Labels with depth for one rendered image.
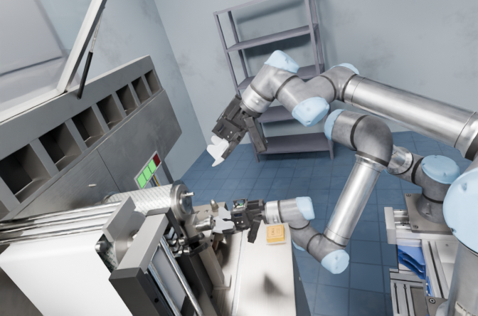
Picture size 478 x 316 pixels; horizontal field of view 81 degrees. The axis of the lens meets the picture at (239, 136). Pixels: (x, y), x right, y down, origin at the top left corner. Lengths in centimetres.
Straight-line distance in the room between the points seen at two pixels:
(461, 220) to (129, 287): 51
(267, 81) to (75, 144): 72
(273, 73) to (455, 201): 42
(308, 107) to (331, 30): 271
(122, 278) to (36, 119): 64
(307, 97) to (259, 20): 283
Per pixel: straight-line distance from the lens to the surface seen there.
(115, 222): 63
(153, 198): 94
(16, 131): 98
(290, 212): 95
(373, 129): 92
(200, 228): 94
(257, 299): 107
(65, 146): 115
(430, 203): 134
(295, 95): 66
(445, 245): 142
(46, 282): 78
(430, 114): 66
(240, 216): 98
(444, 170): 126
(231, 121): 75
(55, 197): 102
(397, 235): 141
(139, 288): 52
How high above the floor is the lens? 175
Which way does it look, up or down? 24 degrees down
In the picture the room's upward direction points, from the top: 17 degrees counter-clockwise
